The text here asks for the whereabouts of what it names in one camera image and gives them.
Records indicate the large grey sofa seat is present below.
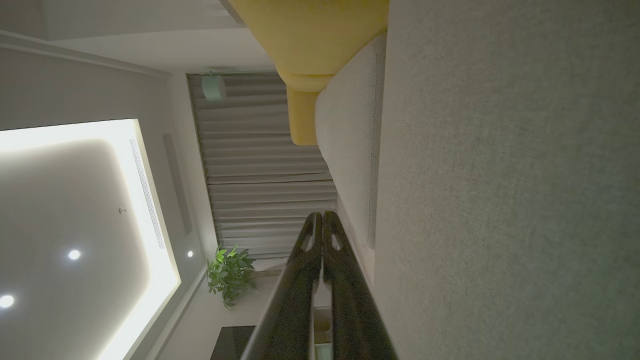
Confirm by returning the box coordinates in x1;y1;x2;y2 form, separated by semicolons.
372;0;640;360

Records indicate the pale green TV cabinet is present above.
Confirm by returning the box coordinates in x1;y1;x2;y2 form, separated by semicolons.
313;306;334;360

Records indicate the grey pleated curtain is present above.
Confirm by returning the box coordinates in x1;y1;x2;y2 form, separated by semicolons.
187;72;339;259

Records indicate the yellow sofa backrest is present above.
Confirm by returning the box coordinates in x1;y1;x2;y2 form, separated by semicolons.
229;0;390;77
276;69;336;94
286;89;332;147

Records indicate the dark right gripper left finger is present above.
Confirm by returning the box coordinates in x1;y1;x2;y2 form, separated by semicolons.
240;212;324;360

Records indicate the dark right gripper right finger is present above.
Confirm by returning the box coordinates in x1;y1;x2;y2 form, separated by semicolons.
323;210;399;360

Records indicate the green leafy potted tree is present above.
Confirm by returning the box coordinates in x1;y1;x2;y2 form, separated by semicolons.
206;243;286;310

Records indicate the long ceiling air vent grille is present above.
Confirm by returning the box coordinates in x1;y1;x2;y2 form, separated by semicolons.
129;138;167;250

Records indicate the black flat television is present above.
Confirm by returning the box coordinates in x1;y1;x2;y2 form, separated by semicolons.
210;325;256;360

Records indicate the grey sofa seat cushion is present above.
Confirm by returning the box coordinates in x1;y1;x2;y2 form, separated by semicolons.
314;33;389;283

